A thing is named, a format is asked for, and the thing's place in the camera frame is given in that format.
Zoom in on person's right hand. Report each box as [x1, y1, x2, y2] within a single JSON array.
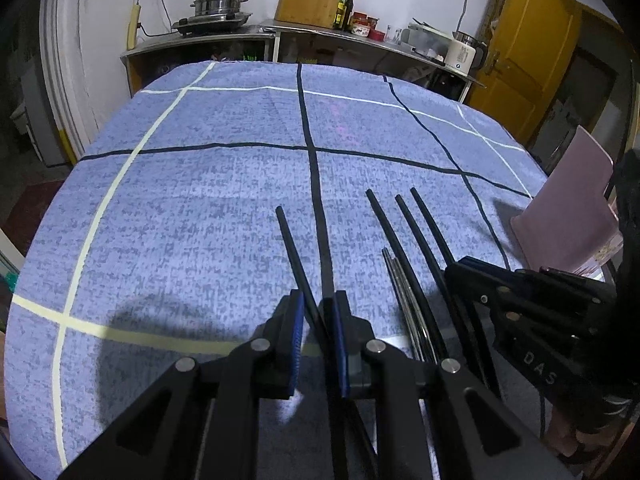
[[549, 399, 622, 469]]

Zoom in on white electric kettle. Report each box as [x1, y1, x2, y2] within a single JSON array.
[[444, 31, 488, 75]]

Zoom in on black induction cooker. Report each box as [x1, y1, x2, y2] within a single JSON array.
[[171, 11, 254, 36]]

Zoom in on pink plastic cutlery holder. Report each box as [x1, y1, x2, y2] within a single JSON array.
[[510, 125, 623, 278]]

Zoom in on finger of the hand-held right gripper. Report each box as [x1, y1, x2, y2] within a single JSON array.
[[469, 255, 619, 305], [444, 256, 619, 342]]

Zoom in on clear plastic storage container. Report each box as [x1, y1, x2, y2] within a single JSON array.
[[400, 22, 453, 63]]

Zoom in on grey white appliance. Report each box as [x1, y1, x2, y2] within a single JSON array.
[[10, 57, 71, 168]]

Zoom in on steel shelf table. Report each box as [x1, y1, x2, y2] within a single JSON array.
[[260, 19, 486, 106]]

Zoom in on blue checked tablecloth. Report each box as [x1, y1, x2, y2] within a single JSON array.
[[0, 60, 551, 480]]

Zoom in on black cooker cable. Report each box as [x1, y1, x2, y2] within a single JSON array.
[[136, 21, 181, 39]]

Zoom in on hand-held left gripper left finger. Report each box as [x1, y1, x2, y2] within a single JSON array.
[[57, 290, 307, 480]]

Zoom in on yellowed power strip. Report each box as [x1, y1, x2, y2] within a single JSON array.
[[127, 4, 142, 51]]

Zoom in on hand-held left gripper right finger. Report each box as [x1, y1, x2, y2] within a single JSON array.
[[332, 290, 576, 480]]

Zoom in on metal chopstick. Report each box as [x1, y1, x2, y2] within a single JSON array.
[[382, 247, 431, 363], [386, 247, 437, 363]]

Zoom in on black chopstick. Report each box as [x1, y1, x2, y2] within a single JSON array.
[[410, 187, 502, 400], [365, 189, 451, 365], [275, 206, 381, 480], [395, 194, 493, 391]]

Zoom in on white door frame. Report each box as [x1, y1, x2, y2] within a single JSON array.
[[40, 0, 101, 166]]

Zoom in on yellow wooden door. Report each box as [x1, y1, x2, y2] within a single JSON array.
[[462, 0, 583, 146]]

